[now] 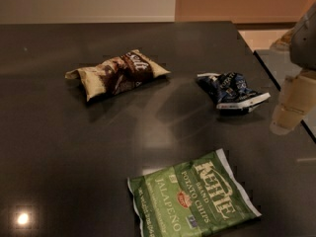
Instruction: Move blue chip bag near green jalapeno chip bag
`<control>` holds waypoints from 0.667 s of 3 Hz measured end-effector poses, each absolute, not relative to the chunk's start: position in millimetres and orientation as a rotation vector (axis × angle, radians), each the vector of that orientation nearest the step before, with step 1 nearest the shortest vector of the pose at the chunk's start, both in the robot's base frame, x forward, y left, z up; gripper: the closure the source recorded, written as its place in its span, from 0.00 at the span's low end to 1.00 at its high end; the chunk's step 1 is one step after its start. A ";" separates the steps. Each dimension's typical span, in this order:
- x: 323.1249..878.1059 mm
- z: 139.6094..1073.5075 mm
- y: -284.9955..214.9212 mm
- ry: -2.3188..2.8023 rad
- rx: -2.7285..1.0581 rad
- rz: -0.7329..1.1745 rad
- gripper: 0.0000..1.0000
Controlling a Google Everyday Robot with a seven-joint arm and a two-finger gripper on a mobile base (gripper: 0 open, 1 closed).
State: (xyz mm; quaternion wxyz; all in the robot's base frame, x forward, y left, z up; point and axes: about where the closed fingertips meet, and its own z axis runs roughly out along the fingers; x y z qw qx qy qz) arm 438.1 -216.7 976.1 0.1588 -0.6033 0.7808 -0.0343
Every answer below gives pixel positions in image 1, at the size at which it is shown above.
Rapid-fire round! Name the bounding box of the blue chip bag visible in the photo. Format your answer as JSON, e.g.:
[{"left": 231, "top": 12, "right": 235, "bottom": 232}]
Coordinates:
[{"left": 197, "top": 72, "right": 271, "bottom": 113}]

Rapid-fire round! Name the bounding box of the green jalapeno chip bag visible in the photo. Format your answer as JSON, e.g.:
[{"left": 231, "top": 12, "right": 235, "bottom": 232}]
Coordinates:
[{"left": 127, "top": 149, "right": 261, "bottom": 237}]

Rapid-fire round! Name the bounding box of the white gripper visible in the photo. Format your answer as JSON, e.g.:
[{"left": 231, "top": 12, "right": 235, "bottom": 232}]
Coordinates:
[{"left": 270, "top": 2, "right": 316, "bottom": 135}]

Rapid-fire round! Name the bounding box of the brown salt chip bag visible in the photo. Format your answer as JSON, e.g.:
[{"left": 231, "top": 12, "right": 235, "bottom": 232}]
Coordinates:
[{"left": 65, "top": 49, "right": 169, "bottom": 101}]

